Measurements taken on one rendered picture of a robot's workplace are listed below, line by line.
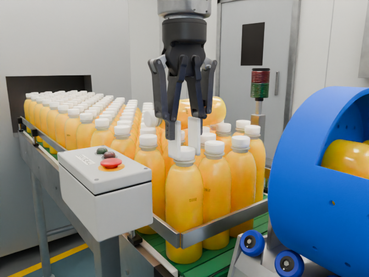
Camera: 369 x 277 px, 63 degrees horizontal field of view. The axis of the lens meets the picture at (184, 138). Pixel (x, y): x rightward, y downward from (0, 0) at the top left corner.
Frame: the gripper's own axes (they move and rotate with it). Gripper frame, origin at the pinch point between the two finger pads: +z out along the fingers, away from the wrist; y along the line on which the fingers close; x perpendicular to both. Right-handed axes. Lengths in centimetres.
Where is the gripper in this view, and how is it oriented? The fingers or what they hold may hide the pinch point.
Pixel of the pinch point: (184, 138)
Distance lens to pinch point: 54.7
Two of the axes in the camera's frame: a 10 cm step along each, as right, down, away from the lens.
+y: 8.0, -1.4, 5.8
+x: -6.0, -1.8, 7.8
